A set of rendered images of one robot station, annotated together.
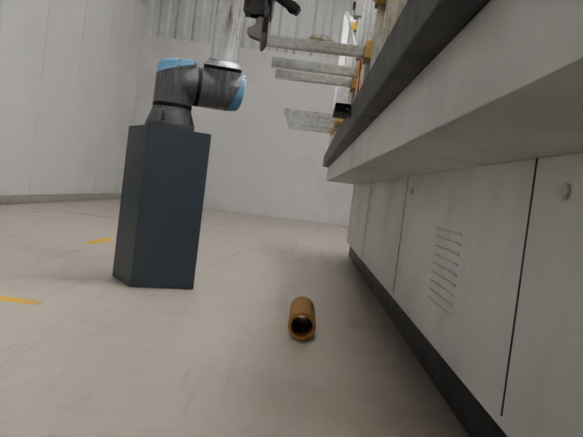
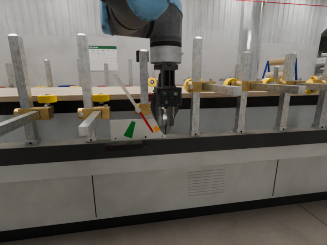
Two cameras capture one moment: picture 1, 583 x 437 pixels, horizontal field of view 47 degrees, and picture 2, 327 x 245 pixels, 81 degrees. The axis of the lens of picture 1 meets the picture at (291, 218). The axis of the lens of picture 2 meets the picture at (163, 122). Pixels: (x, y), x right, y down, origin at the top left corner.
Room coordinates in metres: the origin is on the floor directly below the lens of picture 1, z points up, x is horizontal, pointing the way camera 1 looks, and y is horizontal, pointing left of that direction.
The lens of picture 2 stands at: (2.06, 0.72, 1.00)
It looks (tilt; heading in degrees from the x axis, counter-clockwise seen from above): 14 degrees down; 259
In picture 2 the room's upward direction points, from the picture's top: straight up
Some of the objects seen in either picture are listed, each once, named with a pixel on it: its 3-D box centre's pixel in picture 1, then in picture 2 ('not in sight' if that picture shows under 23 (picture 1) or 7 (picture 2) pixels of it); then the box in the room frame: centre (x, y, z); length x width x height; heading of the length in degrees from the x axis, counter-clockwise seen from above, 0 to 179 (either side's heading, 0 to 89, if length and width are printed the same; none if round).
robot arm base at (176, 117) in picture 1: (171, 117); not in sight; (2.61, 0.51, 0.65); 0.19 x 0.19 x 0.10
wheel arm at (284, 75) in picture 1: (335, 81); (28, 117); (2.44, -0.10, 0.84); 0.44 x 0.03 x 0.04; 89
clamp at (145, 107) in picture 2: (373, 55); (149, 108); (1.96, -0.18, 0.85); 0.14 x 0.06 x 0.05; 179
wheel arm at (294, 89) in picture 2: not in sight; (257, 85); (1.44, -0.11, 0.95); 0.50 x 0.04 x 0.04; 89
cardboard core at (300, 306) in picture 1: (302, 316); not in sight; (2.06, -0.07, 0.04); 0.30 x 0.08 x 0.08; 179
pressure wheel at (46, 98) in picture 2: not in sight; (48, 105); (2.44, -0.29, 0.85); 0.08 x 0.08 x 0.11
